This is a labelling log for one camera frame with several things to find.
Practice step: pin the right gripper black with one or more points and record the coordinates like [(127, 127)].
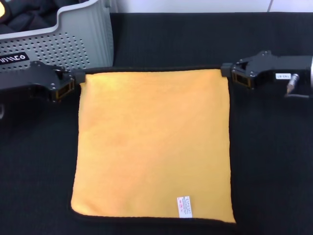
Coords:
[(266, 66)]

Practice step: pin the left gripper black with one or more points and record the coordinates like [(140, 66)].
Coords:
[(29, 80)]

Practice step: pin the grey and yellow towel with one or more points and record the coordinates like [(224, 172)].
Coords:
[(151, 134)]

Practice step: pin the right robot arm silver white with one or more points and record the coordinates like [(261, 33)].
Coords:
[(311, 73)]

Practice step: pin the grey perforated storage box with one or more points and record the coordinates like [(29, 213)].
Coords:
[(73, 46)]

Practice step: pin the yellow towel with black trim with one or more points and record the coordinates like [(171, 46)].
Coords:
[(2, 9)]

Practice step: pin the black cloth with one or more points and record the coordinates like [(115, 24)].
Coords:
[(31, 17)]

